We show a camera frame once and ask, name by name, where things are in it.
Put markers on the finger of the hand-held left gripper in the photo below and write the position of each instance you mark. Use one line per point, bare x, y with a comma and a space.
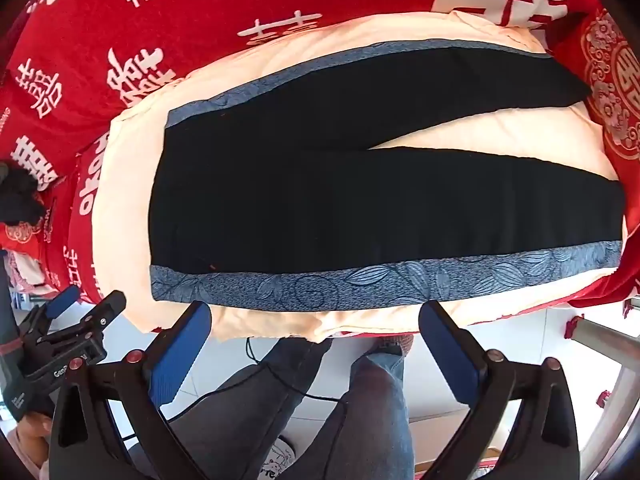
62, 301
102, 312

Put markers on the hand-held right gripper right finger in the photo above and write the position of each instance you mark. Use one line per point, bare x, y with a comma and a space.
450, 355

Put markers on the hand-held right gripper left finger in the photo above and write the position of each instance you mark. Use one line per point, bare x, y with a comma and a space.
180, 355

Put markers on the black pants with blue trim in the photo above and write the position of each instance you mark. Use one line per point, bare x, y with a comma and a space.
325, 210

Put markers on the person's left hand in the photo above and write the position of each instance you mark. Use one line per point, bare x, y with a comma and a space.
32, 435

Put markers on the red ornamented pillow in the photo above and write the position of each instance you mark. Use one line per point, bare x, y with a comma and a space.
615, 85
20, 237

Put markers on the person's right leg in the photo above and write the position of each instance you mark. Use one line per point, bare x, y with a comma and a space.
370, 410

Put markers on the dark cloth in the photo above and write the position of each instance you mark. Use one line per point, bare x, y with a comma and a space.
20, 200

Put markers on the white printed shoe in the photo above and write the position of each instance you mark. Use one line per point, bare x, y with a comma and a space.
277, 460

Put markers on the cream blanket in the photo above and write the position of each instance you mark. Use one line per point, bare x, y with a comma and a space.
130, 170

